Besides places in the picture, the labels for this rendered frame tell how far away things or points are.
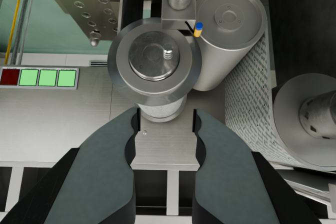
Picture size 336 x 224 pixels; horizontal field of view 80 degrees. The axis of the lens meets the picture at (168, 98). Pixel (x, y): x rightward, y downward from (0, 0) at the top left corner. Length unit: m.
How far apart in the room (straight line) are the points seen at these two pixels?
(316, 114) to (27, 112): 0.72
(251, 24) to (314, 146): 0.21
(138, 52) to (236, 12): 0.18
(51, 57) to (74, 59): 0.35
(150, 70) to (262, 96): 0.19
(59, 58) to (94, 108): 2.98
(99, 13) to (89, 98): 0.25
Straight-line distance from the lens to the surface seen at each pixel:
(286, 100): 0.36
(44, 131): 0.72
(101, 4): 0.60
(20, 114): 0.77
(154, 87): 0.30
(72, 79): 0.71
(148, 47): 0.31
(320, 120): 0.33
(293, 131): 0.35
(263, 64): 0.37
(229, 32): 0.36
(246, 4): 0.39
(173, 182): 0.64
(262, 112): 0.36
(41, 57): 3.77
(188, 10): 0.32
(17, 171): 0.77
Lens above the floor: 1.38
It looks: 12 degrees down
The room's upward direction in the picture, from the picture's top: 179 degrees counter-clockwise
